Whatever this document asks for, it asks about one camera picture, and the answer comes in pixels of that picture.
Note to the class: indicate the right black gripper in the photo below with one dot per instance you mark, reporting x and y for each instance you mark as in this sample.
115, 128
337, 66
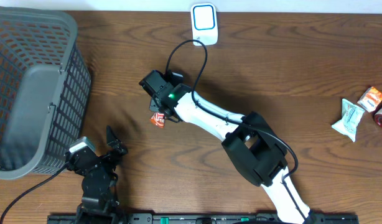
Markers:
155, 102

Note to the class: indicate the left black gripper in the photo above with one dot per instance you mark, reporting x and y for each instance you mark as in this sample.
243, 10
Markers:
119, 147

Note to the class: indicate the red Top snack bag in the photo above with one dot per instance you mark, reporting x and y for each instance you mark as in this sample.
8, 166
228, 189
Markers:
158, 119

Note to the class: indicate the teal wet wipes pack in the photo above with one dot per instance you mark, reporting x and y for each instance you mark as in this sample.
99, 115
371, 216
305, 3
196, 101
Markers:
351, 117

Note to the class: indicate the small orange snack packet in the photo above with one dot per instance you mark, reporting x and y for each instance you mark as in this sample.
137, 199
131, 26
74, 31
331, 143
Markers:
370, 99

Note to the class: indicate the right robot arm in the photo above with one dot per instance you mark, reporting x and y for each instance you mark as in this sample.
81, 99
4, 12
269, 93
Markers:
252, 146

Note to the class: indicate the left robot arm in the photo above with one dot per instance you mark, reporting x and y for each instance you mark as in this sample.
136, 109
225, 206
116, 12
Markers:
100, 199

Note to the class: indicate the white barcode scanner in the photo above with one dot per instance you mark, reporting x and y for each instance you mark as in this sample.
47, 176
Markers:
204, 23

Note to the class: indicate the grey plastic shopping basket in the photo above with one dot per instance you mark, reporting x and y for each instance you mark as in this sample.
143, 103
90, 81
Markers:
44, 90

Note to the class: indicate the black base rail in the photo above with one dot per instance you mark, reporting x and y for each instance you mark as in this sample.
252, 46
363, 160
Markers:
147, 218

